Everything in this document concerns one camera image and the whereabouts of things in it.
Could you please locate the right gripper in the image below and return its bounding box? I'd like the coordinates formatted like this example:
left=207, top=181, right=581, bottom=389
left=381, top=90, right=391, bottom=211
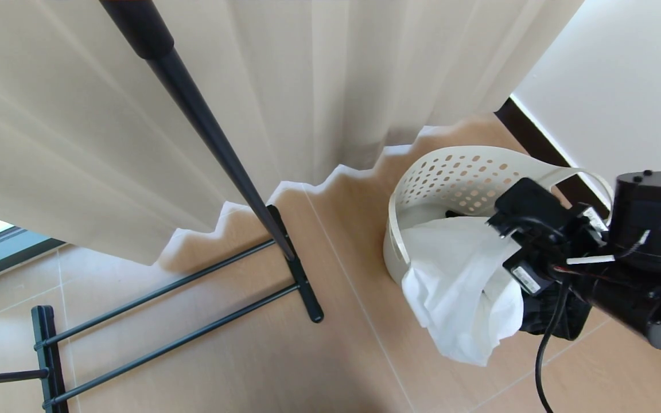
left=504, top=247, right=661, bottom=352

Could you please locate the white printed t-shirt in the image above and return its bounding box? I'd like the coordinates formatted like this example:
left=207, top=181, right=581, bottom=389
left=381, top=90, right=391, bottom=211
left=401, top=216, right=525, bottom=367

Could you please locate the white laundry basket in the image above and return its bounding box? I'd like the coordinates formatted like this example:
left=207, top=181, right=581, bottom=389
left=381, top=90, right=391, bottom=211
left=383, top=145, right=616, bottom=286

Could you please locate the black clothes rack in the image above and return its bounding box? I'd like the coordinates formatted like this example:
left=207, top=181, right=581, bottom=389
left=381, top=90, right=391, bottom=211
left=0, top=0, right=325, bottom=413

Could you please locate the black garment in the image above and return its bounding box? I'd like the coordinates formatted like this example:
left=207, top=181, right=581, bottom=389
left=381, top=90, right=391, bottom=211
left=517, top=284, right=593, bottom=341

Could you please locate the beige curtain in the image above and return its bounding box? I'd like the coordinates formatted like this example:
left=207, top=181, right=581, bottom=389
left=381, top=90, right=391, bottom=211
left=0, top=0, right=585, bottom=266

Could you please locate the window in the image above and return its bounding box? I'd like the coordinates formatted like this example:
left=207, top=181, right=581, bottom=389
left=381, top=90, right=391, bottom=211
left=0, top=206, right=67, bottom=314

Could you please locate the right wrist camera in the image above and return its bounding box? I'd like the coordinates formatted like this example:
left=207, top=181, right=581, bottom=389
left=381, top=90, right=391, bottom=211
left=487, top=177, right=606, bottom=259

